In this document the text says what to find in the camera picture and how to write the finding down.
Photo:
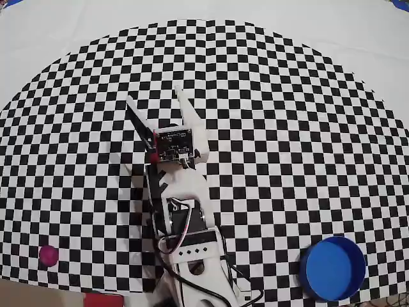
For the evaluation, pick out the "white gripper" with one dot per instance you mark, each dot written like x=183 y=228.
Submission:
x=200 y=135

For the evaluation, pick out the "pink ball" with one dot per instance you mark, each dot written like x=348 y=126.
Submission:
x=48 y=255

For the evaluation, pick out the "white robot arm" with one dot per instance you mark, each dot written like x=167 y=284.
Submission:
x=191 y=188

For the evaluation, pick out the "blue round box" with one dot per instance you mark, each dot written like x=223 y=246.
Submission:
x=332 y=272

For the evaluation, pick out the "checkerboard printed white sheet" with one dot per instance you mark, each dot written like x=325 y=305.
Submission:
x=255 y=96

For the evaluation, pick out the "red flat object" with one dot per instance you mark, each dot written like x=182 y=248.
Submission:
x=103 y=300

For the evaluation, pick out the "light brown board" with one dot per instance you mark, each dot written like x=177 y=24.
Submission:
x=38 y=295

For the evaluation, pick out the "small camera circuit board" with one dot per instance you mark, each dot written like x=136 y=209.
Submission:
x=174 y=144

